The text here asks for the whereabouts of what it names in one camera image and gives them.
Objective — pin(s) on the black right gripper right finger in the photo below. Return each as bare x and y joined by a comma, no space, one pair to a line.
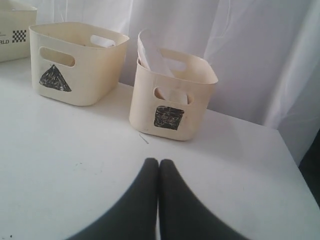
182,216

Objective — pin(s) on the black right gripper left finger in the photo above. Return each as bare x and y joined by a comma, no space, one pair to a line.
134,215

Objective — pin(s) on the white square plate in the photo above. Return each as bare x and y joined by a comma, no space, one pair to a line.
151,58

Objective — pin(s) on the cream bin with square mark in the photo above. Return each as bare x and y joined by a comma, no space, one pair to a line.
154,116

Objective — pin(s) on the cream bin with triangle mark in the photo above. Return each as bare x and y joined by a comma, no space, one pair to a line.
74,62

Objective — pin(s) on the white backdrop curtain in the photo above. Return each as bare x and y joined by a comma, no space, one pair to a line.
265,53

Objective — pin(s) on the cream bin with circle mark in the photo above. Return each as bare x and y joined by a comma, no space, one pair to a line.
15,20

